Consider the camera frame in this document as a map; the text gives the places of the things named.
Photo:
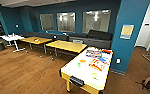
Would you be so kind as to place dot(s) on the long wooden table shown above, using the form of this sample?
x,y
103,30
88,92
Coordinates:
x,y
36,40
67,46

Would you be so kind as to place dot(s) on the long dark grey sofa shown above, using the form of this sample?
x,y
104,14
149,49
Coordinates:
x,y
97,38

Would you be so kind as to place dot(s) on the yellow white game table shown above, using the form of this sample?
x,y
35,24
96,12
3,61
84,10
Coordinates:
x,y
81,73

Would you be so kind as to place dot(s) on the small red flat item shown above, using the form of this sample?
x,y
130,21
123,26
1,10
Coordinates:
x,y
106,51

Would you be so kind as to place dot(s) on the round blue plate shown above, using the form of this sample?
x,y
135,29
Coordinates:
x,y
104,60

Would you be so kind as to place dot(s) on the white column outlet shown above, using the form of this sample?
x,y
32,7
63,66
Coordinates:
x,y
118,61

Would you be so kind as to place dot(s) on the small white table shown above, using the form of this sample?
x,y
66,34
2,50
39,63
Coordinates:
x,y
11,37

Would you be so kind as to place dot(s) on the grey framed wall window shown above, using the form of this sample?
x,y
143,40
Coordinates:
x,y
66,22
97,21
47,22

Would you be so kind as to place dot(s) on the yellow wall poster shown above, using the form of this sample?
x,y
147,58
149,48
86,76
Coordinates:
x,y
127,31

